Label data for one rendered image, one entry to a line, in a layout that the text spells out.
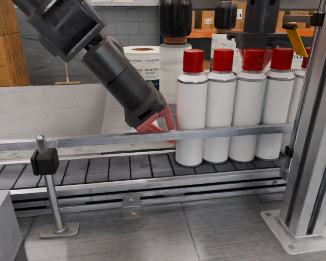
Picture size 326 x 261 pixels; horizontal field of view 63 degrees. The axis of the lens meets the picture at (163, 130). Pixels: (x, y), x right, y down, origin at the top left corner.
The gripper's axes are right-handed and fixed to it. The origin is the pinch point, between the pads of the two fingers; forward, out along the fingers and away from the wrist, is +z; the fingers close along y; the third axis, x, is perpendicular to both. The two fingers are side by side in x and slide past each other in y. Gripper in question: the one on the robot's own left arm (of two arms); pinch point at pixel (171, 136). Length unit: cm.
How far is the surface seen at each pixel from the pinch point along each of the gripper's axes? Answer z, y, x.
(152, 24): 29, 437, -40
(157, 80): 1.8, 42.2, -2.5
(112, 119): -2.5, 23.9, 12.4
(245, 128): 5.2, -4.3, -11.1
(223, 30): 7, 57, -32
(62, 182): -7.0, -2.7, 19.1
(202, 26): 69, 363, -91
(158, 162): 3.0, 0.2, 5.2
